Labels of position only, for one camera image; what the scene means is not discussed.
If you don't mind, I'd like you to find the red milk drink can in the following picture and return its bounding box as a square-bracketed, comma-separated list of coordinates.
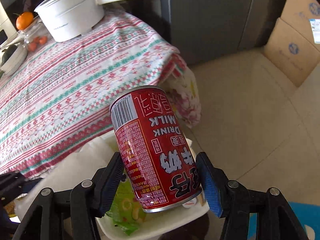
[110, 86, 202, 213]

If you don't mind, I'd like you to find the white plastic trash bin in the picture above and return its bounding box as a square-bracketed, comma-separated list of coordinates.
[92, 131, 209, 239]

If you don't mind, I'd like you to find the green snack wrapper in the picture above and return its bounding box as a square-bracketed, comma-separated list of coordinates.
[106, 173, 146, 236]

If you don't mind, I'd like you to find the blue plastic stool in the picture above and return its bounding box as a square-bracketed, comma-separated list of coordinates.
[247, 200, 320, 240]

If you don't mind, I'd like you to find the patterned striped tablecloth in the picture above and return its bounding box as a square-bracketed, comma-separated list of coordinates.
[1, 9, 187, 177]

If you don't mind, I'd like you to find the white bowl with avocado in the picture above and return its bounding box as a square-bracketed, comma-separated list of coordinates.
[1, 43, 28, 76]

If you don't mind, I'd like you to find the glass jar with lid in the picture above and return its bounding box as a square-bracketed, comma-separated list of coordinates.
[23, 22, 52, 52]

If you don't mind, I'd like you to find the lower cardboard box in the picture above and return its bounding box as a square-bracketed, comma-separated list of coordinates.
[263, 18, 319, 87]

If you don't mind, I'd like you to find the cardboard box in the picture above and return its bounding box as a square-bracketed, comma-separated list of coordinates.
[280, 0, 319, 50]
[263, 18, 319, 87]

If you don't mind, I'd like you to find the orange tangerine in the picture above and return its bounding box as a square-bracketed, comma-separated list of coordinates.
[16, 12, 34, 30]

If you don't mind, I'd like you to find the dark grey refrigerator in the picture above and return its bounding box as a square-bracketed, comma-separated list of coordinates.
[125, 0, 293, 67]

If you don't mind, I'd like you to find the white electric cooking pot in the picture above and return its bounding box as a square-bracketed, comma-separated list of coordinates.
[34, 0, 124, 42]

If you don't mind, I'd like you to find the upper cardboard box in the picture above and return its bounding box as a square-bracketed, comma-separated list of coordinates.
[280, 0, 319, 50]

